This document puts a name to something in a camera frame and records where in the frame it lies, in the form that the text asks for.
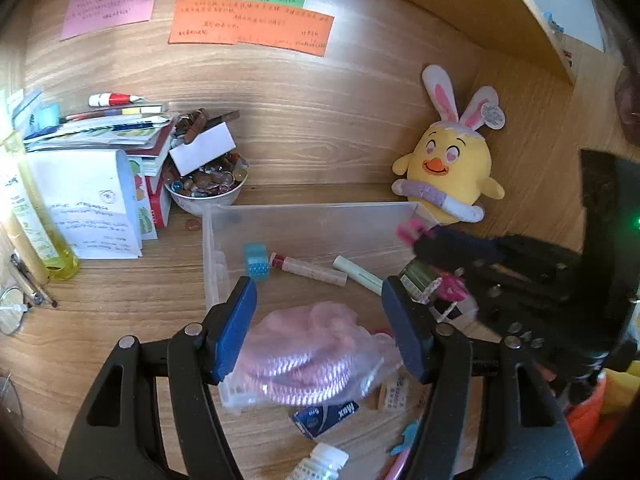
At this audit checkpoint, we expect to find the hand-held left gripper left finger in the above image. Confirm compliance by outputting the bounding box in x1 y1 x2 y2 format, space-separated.
57 276 258 480

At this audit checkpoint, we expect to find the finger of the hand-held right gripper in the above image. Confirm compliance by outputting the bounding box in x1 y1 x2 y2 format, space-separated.
450 267 506 326
412 225 501 266

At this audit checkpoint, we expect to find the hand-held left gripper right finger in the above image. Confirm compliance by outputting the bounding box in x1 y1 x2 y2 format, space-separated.
381 276 586 480

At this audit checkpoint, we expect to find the dark green tape roll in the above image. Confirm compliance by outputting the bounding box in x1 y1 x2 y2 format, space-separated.
400 260 441 296

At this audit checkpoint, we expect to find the blue floss box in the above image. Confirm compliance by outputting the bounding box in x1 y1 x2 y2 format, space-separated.
243 242 269 281

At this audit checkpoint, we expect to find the pink rope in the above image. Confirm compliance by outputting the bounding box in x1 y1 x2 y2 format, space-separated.
235 301 406 406

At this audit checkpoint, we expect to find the light green tube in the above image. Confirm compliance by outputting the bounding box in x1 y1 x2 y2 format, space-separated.
333 255 386 295

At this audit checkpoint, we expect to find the white and pink tube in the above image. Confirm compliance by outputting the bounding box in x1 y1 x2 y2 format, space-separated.
269 252 348 286

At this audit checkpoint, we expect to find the clear plastic bin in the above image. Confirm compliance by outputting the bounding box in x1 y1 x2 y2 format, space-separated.
201 201 436 411

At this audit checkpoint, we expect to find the yellow chick plush toy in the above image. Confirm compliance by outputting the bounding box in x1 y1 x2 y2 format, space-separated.
391 64 506 225

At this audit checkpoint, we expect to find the small teal plastic piece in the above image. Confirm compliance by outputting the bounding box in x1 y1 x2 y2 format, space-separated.
390 420 421 456

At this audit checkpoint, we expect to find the small blue packet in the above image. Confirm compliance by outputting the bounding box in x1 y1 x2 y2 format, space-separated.
292 400 361 441

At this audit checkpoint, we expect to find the orange cloth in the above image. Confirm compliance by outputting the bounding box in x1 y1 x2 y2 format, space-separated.
565 367 640 461

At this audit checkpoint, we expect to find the bowl of glass beads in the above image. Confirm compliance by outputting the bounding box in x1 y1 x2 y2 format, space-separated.
164 150 249 216

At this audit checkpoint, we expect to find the white pill bottle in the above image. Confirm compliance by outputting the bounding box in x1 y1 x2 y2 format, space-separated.
290 442 349 480

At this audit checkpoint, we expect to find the fruit printed box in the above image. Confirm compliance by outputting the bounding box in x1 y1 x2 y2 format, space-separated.
127 155 173 238

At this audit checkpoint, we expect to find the white card on bowl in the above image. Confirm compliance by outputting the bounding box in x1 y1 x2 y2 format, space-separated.
168 123 237 177

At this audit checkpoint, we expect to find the white folded paper sheet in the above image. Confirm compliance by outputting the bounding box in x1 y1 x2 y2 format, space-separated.
25 149 143 260

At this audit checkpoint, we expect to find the yellow spray bottle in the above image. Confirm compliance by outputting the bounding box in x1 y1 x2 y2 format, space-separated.
0 130 81 281

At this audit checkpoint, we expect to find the stack of books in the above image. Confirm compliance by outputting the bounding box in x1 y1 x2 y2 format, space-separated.
22 102 178 161

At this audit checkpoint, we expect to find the red and white pen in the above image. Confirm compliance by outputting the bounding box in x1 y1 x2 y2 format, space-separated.
89 92 146 107

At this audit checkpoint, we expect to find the orange paper note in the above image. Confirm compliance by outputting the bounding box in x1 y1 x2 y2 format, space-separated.
168 0 335 58

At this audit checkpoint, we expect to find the pink paper note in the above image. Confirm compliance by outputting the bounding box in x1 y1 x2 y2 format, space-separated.
61 0 165 41

